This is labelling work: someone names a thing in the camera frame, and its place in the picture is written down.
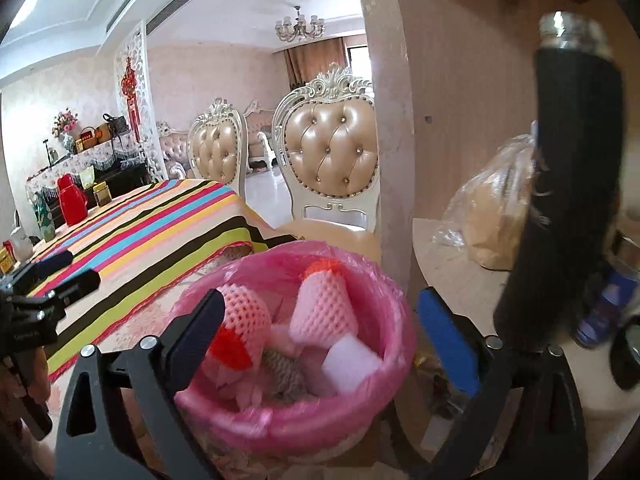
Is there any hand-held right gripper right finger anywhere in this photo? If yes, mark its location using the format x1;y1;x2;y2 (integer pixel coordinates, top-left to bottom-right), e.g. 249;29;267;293
410;286;588;480

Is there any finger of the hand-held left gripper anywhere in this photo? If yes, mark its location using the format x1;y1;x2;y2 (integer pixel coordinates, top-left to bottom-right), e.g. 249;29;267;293
12;270;100;306
10;251;73;286

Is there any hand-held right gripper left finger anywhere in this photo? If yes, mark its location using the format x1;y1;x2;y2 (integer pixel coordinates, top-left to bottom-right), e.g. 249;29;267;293
55;287;226;480

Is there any pink-lined waste bin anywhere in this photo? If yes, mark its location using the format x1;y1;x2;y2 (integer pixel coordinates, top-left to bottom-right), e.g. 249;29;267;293
172;240;418;453

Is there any white foam roll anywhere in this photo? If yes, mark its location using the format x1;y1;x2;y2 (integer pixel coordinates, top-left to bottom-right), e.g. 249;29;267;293
320;335;383;393

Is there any pink orange-top foam fruit net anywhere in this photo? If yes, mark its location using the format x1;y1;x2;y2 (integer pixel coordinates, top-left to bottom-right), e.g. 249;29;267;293
290;258;358;348

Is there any person's left hand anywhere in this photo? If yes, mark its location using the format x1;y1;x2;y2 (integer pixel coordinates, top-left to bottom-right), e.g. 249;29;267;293
29;350;52;406

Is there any white ceramic teapot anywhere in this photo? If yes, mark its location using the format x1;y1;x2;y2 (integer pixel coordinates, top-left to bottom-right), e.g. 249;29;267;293
10;227;33;261

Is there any red thermos jug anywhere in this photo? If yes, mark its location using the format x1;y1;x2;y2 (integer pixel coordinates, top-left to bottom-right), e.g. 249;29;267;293
57;174;90;226

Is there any striped tablecloth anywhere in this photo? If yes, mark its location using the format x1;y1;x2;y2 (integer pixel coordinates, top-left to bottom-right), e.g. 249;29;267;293
27;179;301;376

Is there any piano with lace cover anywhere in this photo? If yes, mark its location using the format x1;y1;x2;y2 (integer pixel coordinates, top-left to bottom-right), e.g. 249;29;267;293
25;140;151;231

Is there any flower vase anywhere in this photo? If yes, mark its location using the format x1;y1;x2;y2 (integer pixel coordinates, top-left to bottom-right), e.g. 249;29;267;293
52;109;80;151

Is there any clear plastic bag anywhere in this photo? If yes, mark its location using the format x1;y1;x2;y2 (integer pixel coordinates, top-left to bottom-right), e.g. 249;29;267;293
432;132;538;271

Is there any blue white bottle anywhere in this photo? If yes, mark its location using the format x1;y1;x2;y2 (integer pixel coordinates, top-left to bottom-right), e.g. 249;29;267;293
575;260;626;348

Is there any tufted sofa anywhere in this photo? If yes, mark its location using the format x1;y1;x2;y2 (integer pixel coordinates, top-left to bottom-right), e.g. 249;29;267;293
157;121;193;178

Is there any white lattice screen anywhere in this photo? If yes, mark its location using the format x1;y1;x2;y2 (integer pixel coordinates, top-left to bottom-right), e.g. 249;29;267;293
112;20;166;181

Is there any beige tufted dining chair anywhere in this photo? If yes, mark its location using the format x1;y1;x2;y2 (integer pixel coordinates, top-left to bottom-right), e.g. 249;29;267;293
272;62;381;236
187;99;248;201

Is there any red knot hanging ornament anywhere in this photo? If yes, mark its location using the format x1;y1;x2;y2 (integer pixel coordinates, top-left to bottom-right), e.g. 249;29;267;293
121;57;141;133

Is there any black thermos bottle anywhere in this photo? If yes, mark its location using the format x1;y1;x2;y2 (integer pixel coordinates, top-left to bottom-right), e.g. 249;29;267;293
492;10;626;356

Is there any white carved armchair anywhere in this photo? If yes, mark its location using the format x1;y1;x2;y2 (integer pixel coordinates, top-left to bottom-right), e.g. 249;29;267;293
245;101;276;166

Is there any beige wooden shelf unit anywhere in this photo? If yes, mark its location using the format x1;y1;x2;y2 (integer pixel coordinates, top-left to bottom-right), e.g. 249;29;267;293
352;0;640;480

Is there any brown curtain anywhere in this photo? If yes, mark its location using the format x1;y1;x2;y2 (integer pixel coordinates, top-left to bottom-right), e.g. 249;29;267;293
284;42;351;91

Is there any chandelier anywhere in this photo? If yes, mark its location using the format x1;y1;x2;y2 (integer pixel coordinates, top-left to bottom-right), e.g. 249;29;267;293
274;6;326;43

